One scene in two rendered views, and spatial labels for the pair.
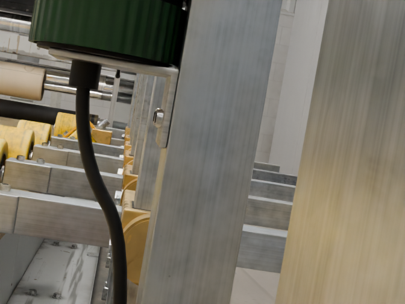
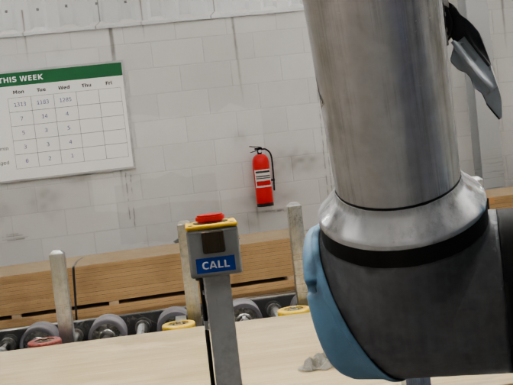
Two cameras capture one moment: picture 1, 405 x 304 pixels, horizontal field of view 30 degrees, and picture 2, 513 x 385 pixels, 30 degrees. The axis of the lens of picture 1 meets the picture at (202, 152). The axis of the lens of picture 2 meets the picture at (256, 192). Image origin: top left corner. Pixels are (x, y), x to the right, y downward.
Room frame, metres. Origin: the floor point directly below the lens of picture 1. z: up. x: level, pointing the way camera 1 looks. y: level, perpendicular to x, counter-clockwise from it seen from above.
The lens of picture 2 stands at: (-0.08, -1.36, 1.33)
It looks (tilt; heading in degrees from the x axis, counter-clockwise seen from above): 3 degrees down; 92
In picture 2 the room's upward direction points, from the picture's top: 6 degrees counter-clockwise
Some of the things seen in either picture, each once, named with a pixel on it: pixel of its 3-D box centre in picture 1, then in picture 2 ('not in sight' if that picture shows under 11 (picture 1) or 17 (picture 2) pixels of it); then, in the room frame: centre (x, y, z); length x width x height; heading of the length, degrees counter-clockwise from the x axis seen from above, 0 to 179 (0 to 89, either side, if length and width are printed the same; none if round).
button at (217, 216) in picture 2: not in sight; (210, 220); (-0.20, -0.06, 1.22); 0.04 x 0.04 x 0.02
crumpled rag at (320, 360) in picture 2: not in sight; (318, 358); (-0.07, 0.37, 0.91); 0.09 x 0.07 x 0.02; 74
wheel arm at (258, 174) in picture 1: (170, 162); not in sight; (1.35, 0.05, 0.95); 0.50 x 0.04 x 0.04; 96
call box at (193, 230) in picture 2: not in sight; (213, 250); (-0.20, -0.06, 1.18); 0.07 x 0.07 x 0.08; 6
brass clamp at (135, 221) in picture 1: (150, 236); not in sight; (0.58, 0.03, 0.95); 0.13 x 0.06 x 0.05; 6
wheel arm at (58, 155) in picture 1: (180, 177); not in sight; (1.10, 0.03, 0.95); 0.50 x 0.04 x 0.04; 96
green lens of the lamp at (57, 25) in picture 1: (108, 26); not in sight; (0.31, 0.05, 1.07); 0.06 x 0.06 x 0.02
